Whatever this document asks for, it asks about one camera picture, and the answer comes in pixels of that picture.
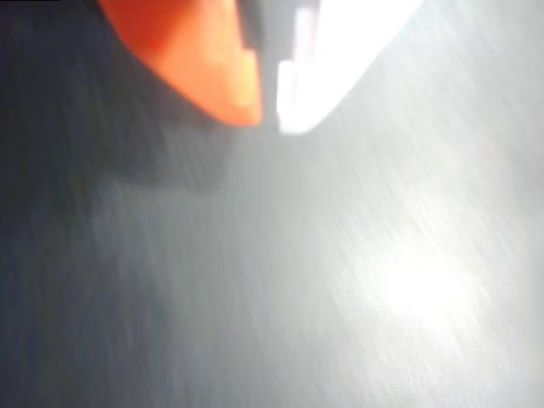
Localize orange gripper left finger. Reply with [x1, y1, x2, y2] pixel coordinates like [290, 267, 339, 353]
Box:
[96, 0, 264, 128]

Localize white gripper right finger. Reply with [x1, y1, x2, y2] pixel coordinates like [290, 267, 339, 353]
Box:
[275, 0, 426, 136]

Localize black table mat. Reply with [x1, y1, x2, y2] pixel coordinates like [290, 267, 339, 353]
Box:
[0, 0, 544, 408]

